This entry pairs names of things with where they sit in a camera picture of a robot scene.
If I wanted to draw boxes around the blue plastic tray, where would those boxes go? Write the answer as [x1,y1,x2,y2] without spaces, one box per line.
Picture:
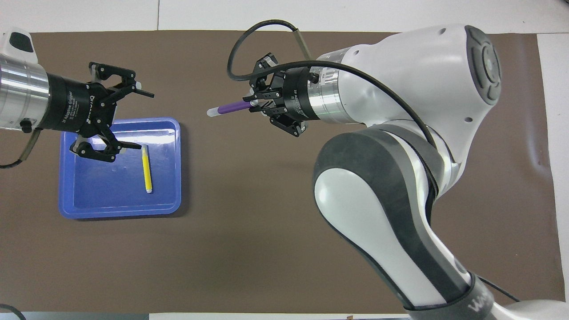
[59,117,182,219]

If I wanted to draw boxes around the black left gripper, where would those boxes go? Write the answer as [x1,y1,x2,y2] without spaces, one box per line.
[42,61,155,163]

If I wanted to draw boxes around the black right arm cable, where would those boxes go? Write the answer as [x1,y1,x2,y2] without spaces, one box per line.
[228,19,438,149]

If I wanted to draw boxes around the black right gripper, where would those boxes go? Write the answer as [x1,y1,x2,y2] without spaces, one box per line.
[244,52,321,137]

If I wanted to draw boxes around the yellow pen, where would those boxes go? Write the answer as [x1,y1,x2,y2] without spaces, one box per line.
[141,144,153,194]

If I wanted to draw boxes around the purple pen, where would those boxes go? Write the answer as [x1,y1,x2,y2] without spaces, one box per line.
[207,100,258,118]

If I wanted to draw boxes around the brown table mat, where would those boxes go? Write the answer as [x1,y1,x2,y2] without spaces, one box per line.
[0,30,565,314]

